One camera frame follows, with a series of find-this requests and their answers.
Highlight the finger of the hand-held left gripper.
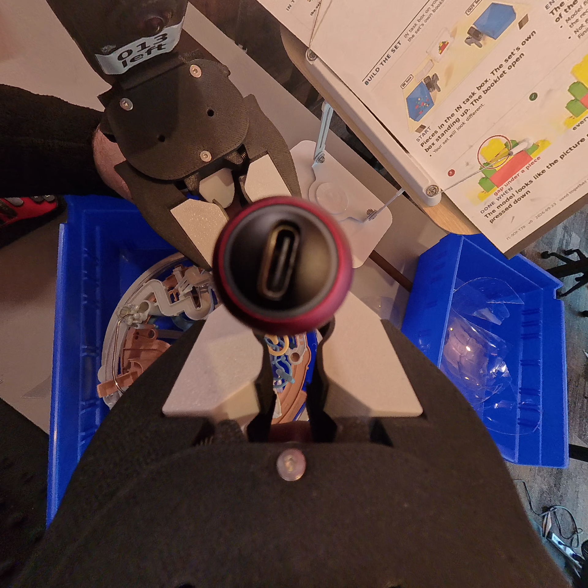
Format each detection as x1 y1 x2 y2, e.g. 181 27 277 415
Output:
170 167 237 269
239 155 288 205

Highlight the black office chair base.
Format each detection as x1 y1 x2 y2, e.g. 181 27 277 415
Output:
540 248 588 318

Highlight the person's left hand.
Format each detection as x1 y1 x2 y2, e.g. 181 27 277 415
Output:
92 126 135 200

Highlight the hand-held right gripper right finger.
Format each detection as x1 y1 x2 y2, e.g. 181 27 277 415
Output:
304 296 424 443

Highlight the person's black clothing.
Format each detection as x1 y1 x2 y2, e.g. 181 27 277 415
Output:
0 397 51 588

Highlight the blue storage bin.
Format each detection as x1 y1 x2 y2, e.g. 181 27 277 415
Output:
401 233 570 469
46 195 322 529

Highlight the white stand base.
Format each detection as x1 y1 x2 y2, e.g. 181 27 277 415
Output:
289 103 393 269

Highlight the person's left forearm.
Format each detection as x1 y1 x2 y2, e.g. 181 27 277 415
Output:
0 84 115 198

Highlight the brown wooden post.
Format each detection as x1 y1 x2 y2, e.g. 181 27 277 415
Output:
367 249 414 291

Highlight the red and black controller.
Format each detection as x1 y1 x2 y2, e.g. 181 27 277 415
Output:
0 195 67 249

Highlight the printed instruction sheet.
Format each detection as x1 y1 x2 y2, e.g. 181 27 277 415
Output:
257 0 588 253

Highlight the red electric screwdriver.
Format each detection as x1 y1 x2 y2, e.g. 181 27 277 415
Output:
212 195 354 336

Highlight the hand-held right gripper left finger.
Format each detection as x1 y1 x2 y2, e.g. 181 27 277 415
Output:
162 305 282 439

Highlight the clear plastic dome half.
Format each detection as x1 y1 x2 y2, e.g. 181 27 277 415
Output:
439 317 545 435
452 276 524 322

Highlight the clear maze ball toy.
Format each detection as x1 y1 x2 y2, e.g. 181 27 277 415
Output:
96 252 320 425

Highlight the tangle of cables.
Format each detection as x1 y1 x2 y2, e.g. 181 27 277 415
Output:
514 480 588 588

